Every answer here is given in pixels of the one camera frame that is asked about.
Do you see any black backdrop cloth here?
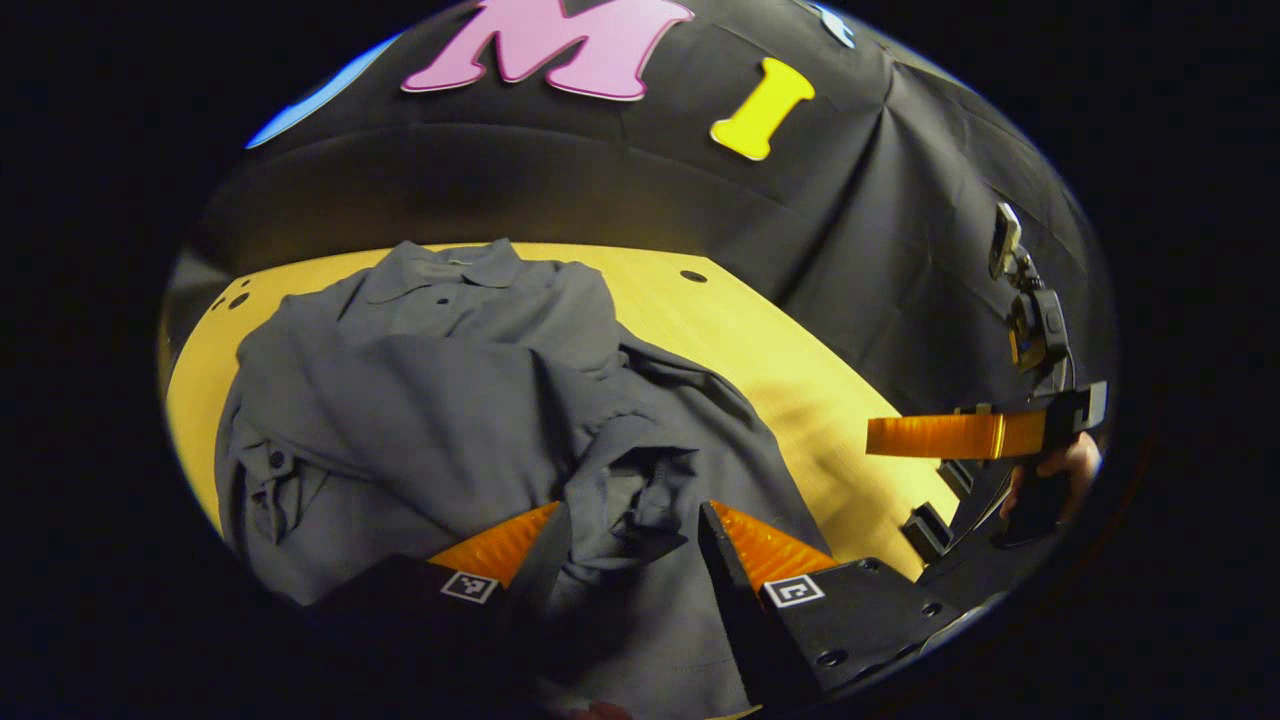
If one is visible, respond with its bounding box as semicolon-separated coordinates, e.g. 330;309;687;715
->
165;0;1119;481

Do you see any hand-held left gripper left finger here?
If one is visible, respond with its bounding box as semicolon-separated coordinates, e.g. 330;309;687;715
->
305;502;573;701

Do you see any grey polo shirt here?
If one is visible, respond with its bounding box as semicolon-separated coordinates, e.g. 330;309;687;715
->
213;238;831;720

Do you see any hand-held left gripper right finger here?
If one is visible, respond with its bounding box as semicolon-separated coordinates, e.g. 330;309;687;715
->
697;500;969;709

